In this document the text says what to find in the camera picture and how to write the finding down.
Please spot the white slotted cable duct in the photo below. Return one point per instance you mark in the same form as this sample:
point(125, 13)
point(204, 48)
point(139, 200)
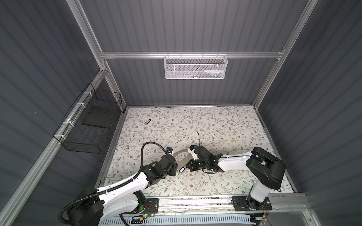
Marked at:
point(192, 220)

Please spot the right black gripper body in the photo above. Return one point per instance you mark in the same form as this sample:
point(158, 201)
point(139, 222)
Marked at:
point(197, 164)

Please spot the white wire mesh basket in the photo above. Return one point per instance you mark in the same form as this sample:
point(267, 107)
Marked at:
point(176, 66)

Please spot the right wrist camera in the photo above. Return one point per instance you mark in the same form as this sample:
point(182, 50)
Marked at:
point(191, 150)

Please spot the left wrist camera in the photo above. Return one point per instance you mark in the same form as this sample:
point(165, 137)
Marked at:
point(169, 150)

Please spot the floral patterned table mat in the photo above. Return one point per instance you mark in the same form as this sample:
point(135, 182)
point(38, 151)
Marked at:
point(221, 129)

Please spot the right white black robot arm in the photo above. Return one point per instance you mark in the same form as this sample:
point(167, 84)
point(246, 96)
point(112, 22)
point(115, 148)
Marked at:
point(267, 168)

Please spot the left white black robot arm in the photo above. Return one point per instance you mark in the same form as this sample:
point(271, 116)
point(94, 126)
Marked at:
point(97, 205)

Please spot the markers in white basket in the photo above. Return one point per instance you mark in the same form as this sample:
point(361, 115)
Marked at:
point(205, 74)

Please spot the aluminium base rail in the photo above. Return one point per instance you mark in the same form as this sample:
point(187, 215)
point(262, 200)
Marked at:
point(207, 204)

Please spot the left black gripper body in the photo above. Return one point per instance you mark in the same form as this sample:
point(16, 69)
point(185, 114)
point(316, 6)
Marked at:
point(172, 172)

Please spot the black wire mesh basket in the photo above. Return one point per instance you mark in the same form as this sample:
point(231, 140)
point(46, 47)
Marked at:
point(93, 122)

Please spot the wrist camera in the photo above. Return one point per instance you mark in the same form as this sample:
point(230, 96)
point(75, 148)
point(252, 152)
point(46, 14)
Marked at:
point(169, 150)
point(191, 150)

